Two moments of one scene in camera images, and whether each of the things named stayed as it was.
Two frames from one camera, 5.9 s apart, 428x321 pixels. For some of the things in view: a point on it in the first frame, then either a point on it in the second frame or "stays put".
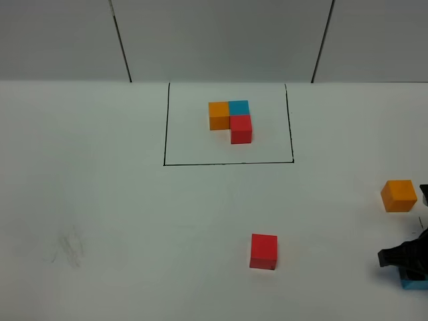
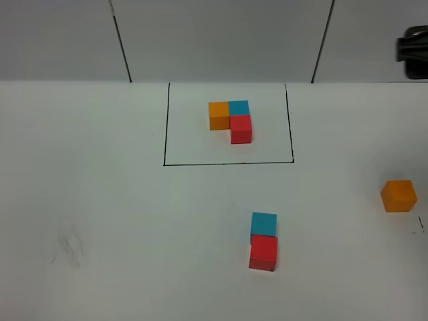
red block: x=263 y=251 stays put
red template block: x=241 y=127 stays put
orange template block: x=219 y=115 stays put
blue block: x=410 y=284 to x=263 y=224
